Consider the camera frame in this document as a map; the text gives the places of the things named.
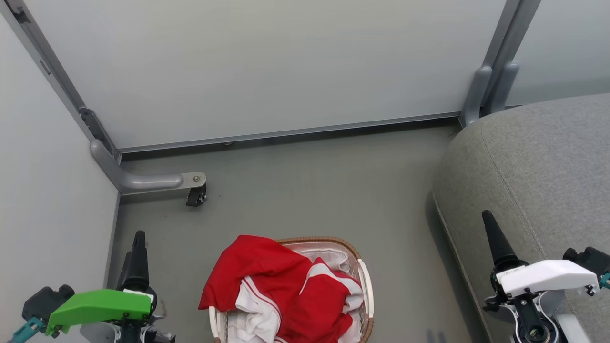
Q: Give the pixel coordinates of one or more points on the red and white garment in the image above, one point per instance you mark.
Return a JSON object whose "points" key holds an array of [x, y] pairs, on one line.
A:
{"points": [[267, 281]]}

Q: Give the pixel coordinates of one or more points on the black caster wheel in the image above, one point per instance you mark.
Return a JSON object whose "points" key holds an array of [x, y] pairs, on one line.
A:
{"points": [[196, 196]]}

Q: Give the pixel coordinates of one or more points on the grey partition bottom rail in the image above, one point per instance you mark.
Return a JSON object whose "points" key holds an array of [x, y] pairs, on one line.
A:
{"points": [[286, 133]]}

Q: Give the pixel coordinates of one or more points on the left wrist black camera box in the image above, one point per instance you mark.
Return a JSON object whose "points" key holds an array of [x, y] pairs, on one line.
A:
{"points": [[45, 300]]}

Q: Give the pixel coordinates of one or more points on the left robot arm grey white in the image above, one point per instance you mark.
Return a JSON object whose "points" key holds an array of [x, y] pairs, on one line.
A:
{"points": [[97, 334]]}

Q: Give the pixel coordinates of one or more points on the short grey partition foot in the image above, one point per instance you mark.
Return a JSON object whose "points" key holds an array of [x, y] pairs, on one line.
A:
{"points": [[504, 85], [476, 95]]}

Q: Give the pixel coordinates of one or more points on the grey fabric sofa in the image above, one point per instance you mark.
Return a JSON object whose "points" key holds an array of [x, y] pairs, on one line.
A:
{"points": [[538, 166]]}

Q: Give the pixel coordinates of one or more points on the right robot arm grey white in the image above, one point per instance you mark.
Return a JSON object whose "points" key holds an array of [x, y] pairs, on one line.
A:
{"points": [[574, 331]]}

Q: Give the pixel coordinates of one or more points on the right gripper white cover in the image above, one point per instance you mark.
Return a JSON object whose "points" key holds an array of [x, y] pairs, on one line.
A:
{"points": [[543, 276]]}

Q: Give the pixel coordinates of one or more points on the grey partition post with hinge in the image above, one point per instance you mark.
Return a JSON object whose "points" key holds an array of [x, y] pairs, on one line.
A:
{"points": [[47, 66]]}

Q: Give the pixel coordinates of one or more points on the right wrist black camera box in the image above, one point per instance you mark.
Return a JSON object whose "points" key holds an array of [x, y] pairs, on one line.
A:
{"points": [[591, 258]]}

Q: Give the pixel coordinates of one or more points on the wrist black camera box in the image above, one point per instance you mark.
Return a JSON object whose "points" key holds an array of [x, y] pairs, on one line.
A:
{"points": [[591, 258], [45, 300]]}

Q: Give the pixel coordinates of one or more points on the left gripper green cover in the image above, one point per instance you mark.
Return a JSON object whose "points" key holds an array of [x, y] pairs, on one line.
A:
{"points": [[95, 307]]}

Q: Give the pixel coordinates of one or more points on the grey double partition post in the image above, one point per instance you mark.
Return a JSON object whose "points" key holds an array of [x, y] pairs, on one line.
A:
{"points": [[510, 33]]}

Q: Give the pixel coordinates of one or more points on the white wicker-rimmed laundry basket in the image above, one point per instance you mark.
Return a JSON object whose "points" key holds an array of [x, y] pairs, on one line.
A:
{"points": [[364, 286]]}

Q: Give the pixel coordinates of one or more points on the long grey partition foot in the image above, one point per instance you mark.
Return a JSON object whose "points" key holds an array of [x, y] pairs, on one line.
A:
{"points": [[143, 182]]}

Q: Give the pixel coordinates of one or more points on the white basket liner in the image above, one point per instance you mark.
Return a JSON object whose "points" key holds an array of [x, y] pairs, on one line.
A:
{"points": [[333, 257]]}

